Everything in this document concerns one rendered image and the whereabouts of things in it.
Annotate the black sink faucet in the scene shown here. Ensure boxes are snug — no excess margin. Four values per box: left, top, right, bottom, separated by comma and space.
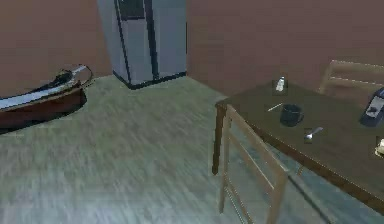
32, 68, 75, 93

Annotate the dark brown wooden table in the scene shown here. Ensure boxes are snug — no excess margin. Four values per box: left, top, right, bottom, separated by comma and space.
212, 80, 384, 214

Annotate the silver spoon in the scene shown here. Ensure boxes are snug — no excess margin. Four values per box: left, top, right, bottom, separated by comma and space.
304, 126, 324, 141

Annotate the dark blue coffee machine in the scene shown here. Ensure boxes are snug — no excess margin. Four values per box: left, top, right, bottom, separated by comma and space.
359, 87, 384, 128

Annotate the pale cream round object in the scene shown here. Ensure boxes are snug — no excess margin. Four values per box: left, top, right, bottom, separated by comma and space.
374, 138, 384, 158

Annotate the grey fridge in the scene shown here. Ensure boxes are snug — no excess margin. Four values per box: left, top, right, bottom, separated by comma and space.
96, 0, 188, 91

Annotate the dark mug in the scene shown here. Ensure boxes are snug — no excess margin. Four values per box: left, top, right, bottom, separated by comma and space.
279, 103, 305, 128

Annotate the light wooden chair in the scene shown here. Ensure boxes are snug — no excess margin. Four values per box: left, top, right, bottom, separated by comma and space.
218, 103, 290, 224
318, 59, 384, 96

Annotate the white salt shaker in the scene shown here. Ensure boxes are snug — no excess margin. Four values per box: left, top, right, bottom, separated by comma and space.
275, 76, 286, 93

